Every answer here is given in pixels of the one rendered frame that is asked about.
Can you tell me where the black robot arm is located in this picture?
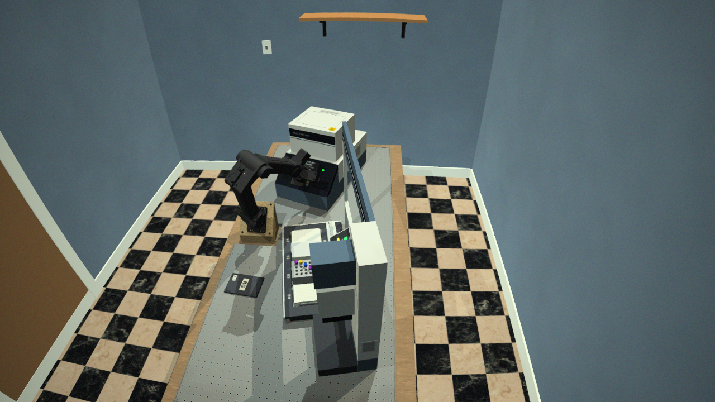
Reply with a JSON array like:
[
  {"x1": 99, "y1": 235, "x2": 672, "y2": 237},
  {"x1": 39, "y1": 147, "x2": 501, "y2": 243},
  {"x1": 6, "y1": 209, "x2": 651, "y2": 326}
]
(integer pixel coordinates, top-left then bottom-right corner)
[{"x1": 224, "y1": 149, "x2": 320, "y2": 233}]

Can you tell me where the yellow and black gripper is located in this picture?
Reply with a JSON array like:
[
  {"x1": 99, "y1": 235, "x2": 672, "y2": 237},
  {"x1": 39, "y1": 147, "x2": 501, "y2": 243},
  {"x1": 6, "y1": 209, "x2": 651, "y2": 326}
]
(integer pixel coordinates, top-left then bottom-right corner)
[{"x1": 290, "y1": 165, "x2": 310, "y2": 187}]

